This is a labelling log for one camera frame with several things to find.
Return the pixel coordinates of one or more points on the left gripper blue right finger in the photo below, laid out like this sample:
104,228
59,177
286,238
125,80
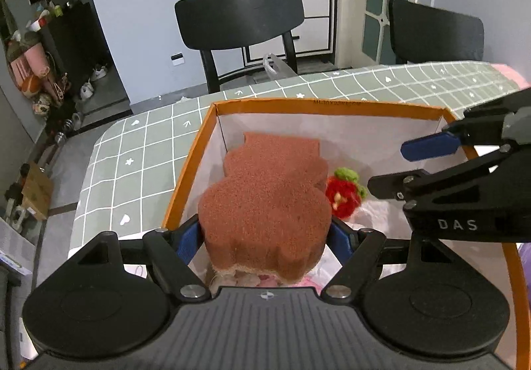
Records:
343,240

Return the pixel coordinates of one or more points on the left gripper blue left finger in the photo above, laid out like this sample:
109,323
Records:
188,239

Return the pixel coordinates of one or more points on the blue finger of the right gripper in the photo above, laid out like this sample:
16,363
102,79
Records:
392,186
430,147

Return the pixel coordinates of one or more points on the orange red crochet strawberry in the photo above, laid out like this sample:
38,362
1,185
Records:
345,192

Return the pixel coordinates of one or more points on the pink white crochet toy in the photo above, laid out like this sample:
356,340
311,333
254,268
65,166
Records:
239,277

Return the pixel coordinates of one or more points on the brown bear-shaped sponge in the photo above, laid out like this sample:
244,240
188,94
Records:
269,215

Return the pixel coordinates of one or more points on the orange cardboard storage box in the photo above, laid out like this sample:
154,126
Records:
332,170

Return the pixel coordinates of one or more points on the green checkered tablecloth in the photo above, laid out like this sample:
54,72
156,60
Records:
149,170

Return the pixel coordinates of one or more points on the black chair right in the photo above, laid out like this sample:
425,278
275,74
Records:
422,34

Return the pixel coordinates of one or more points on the black chair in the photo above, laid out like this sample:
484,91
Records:
422,34
218,25

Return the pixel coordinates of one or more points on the brown cardboard box on floor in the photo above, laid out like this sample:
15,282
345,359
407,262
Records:
37,193

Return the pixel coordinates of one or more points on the white drawer cabinet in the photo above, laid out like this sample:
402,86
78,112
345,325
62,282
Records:
312,24

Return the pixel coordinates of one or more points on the black chair left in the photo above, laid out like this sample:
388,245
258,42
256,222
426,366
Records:
218,25

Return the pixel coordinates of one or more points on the hanging bags pink orange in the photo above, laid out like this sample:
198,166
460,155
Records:
34,73

